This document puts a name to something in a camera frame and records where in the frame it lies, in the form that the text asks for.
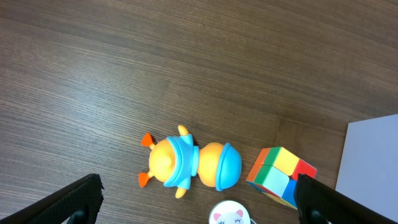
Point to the orange blue duck toy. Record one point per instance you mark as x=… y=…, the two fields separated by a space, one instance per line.
x=175 y=160

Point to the colourful puzzle cube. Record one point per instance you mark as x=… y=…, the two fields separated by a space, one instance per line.
x=275 y=173

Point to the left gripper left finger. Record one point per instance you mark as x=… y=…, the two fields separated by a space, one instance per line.
x=79 y=202

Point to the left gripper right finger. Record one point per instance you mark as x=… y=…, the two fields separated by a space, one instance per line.
x=318 y=203

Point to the white wooden rattle drum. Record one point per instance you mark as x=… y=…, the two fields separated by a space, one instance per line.
x=229 y=212

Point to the pink open cardboard box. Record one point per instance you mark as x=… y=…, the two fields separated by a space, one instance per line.
x=368 y=168

